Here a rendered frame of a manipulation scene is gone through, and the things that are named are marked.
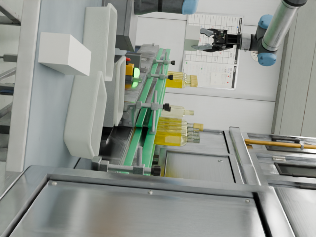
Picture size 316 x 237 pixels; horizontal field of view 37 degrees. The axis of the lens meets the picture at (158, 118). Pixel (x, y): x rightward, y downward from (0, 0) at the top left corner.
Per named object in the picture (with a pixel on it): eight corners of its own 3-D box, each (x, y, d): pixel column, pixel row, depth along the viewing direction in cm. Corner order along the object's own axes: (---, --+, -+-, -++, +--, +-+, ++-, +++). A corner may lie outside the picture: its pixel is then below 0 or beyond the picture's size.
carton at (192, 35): (186, 24, 201) (200, 26, 201) (185, 37, 225) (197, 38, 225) (185, 38, 201) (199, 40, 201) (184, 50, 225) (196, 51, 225)
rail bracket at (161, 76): (146, 78, 234) (172, 81, 233) (146, 63, 232) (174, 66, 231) (146, 77, 238) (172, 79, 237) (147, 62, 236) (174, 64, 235)
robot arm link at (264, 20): (279, 33, 193) (272, 50, 202) (278, 12, 198) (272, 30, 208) (259, 31, 193) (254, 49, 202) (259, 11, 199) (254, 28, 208)
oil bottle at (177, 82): (152, 86, 296) (197, 90, 295) (153, 77, 295) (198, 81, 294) (153, 84, 301) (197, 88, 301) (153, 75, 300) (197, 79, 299)
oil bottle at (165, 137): (134, 143, 190) (187, 147, 189) (134, 129, 188) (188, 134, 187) (135, 138, 195) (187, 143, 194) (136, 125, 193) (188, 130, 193)
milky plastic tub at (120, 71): (90, 126, 160) (116, 128, 159) (93, 60, 153) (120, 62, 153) (99, 113, 176) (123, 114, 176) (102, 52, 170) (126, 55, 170)
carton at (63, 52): (40, 31, 95) (70, 34, 94) (67, 50, 119) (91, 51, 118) (37, 62, 95) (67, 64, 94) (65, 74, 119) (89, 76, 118)
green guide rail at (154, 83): (136, 108, 181) (157, 110, 181) (136, 106, 181) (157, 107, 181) (160, 49, 349) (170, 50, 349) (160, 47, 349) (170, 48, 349)
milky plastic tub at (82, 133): (54, 141, 119) (89, 144, 119) (69, 64, 128) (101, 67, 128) (66, 163, 135) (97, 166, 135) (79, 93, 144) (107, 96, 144)
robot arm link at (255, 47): (276, 30, 208) (272, 43, 215) (251, 28, 208) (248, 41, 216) (276, 44, 204) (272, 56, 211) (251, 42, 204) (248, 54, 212)
